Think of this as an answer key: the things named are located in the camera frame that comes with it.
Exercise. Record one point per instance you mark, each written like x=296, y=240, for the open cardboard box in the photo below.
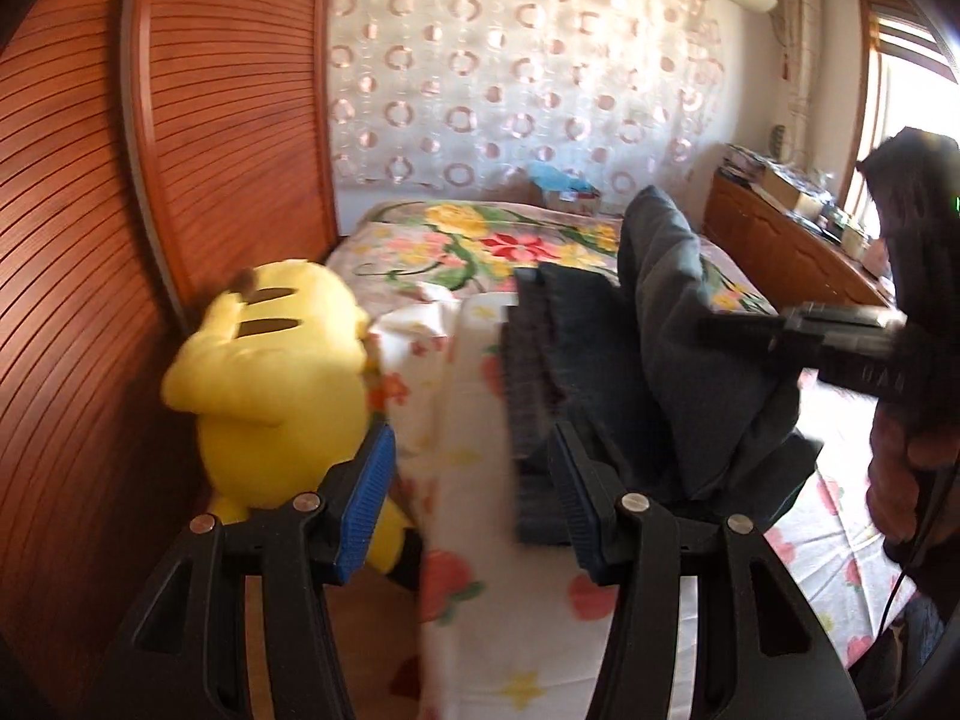
x=791, y=191

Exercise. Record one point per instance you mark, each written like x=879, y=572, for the person's right hand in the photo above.
x=907, y=480

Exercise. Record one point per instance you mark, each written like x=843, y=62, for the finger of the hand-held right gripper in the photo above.
x=742, y=334

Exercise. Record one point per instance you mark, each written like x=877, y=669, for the yellow plush toy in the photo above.
x=255, y=390

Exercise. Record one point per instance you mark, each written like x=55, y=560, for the tied patterned window curtain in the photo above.
x=799, y=67

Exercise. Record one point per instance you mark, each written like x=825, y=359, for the white floral bed sheet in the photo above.
x=480, y=480

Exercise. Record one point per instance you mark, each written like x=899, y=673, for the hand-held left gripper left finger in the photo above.
x=367, y=499

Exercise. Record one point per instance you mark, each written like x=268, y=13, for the long brown wooden cabinet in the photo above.
x=772, y=240

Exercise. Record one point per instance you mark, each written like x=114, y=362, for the brown slatted wooden wardrobe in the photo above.
x=97, y=202

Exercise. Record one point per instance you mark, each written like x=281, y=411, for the cardboard box with blue items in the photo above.
x=562, y=187

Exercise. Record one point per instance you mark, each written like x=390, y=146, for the sheer circle-patterned curtain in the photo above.
x=525, y=75

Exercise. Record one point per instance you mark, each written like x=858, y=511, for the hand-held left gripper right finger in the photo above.
x=583, y=506

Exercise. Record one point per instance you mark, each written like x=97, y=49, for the wooden framed window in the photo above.
x=892, y=90

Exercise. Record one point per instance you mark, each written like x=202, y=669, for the blue denim pants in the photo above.
x=675, y=352

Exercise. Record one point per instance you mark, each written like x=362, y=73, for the person's dark clothing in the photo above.
x=900, y=652

